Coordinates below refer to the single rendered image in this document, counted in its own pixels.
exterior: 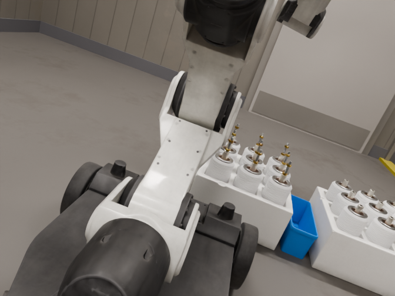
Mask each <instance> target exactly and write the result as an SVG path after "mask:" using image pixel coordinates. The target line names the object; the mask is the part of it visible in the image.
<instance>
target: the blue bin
mask: <svg viewBox="0 0 395 296"><path fill-rule="evenodd" d="M291 197H292V207H293V215H292V217H291V219H290V221H289V223H288V225H287V227H286V229H285V231H284V232H283V234H282V236H281V238H280V249H281V250H282V251H283V252H285V253H288V254H290V255H292V256H295V257H297V258H299V259H303V258H304V257H305V255H306V254H307V252H308V250H309V249H310V247H311V246H312V244H313V243H314V241H315V240H317V238H318V237H319V236H318V233H317V228H316V223H315V220H314V215H313V210H312V205H311V203H310V202H309V201H307V200H304V199H301V198H299V197H297V196H294V195H292V194H291Z"/></svg>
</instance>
